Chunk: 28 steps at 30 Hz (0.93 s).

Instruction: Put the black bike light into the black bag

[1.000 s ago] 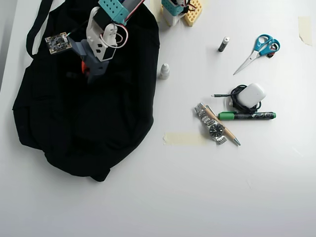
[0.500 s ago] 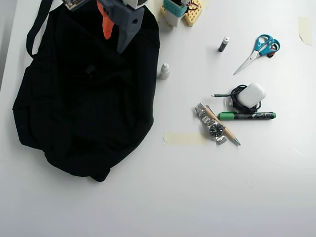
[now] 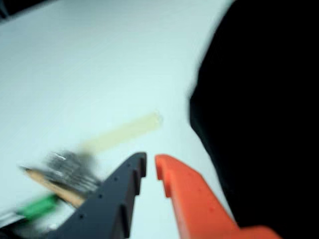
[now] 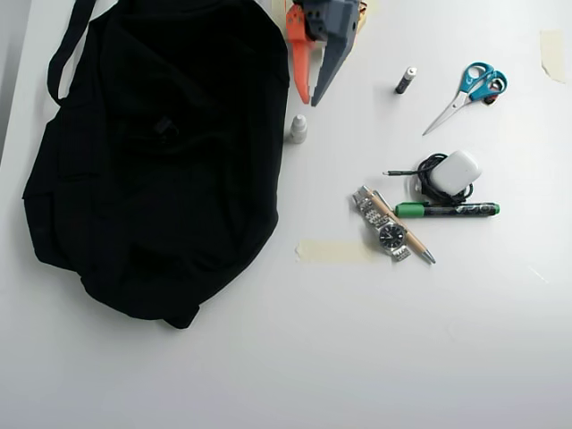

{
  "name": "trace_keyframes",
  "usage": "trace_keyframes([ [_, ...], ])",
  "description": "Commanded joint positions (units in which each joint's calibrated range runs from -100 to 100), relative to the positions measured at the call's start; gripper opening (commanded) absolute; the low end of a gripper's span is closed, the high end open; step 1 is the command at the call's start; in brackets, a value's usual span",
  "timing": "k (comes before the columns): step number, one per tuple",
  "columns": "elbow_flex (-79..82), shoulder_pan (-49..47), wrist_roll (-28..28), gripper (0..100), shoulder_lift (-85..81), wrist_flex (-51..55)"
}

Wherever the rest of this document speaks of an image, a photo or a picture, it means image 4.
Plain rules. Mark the blue-grey gripper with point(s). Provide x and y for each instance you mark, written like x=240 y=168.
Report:
x=330 y=33

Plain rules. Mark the black fabric bag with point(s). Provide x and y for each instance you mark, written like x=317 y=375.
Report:
x=134 y=214

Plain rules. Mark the small white dropper bottle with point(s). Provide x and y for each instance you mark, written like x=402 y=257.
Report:
x=296 y=132

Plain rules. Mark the black cylindrical battery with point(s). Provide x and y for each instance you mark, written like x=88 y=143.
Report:
x=404 y=80

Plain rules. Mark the small red black clip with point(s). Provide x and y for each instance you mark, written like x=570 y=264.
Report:
x=492 y=98

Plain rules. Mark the white charger block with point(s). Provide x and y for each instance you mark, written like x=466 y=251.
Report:
x=458 y=172

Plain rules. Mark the silver wristwatch black dial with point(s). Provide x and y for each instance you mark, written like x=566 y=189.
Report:
x=391 y=236

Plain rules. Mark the long beige masking tape strip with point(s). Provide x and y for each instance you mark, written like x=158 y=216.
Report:
x=335 y=251

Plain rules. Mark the green black marker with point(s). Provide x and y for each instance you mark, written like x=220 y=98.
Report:
x=447 y=209

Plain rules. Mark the wooden ballpoint pen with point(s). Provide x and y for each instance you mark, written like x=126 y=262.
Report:
x=413 y=239

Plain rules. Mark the beige masking tape piece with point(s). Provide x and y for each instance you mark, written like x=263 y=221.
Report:
x=552 y=53

